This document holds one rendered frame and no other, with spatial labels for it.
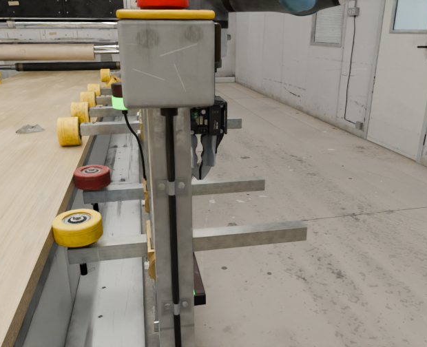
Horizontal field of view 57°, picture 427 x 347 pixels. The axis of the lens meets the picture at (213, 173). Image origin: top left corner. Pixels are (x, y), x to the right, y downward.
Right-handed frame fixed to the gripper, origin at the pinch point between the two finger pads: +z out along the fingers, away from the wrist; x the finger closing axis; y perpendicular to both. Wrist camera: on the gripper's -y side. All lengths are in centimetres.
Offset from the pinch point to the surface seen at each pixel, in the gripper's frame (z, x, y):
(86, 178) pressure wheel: 6.3, -22.4, -17.4
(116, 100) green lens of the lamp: -10.9, -14.6, -15.2
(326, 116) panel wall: 88, 247, -437
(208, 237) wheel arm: 10.8, 0.7, 5.2
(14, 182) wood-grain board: 6.3, -37.3, -17.8
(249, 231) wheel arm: 10.6, 8.5, 5.0
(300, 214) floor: 96, 96, -165
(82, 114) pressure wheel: 2, -28, -67
